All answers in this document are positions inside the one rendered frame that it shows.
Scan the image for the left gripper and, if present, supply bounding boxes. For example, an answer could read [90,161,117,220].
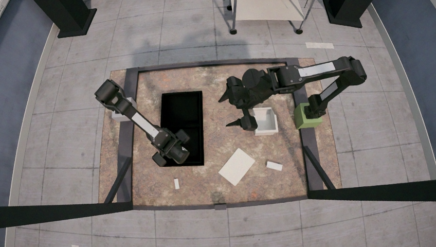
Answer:
[152,129,190,167]

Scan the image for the white sheet of paper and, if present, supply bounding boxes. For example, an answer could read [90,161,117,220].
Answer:
[219,148,255,186]

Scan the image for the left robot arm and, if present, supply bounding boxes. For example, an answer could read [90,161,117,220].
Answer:
[94,79,189,164]

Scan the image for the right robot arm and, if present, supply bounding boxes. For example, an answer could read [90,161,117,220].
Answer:
[227,56,367,119]

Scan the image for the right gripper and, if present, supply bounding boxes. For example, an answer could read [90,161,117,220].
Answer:
[219,76,264,131]

